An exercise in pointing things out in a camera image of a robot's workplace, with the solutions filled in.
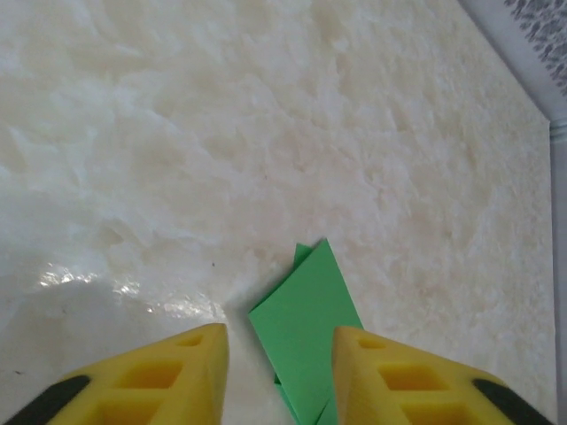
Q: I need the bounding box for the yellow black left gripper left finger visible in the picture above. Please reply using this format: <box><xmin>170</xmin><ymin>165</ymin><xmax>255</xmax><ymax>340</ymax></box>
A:
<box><xmin>12</xmin><ymin>322</ymin><xmax>232</xmax><ymax>425</ymax></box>

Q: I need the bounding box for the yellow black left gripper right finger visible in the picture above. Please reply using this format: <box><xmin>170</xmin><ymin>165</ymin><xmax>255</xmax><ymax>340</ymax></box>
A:
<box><xmin>330</xmin><ymin>325</ymin><xmax>558</xmax><ymax>425</ymax></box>

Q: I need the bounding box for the aluminium frame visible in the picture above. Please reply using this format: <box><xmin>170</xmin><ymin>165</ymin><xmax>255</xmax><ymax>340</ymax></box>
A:
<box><xmin>548</xmin><ymin>115</ymin><xmax>567</xmax><ymax>141</ymax></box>

